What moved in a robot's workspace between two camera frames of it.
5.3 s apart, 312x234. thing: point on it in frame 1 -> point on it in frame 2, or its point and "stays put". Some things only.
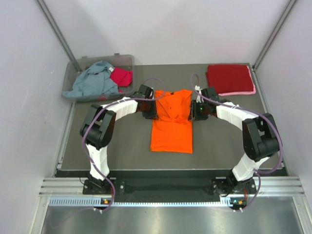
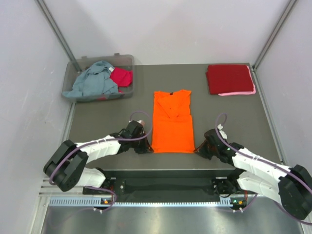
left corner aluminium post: x=65 y=45 stays put
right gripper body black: x=199 y=110 -> x=206 y=151
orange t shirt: x=172 y=131 stays put
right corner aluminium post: x=291 y=5 stays put
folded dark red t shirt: x=229 y=78 stays put
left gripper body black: x=149 y=109 -> x=141 y=146
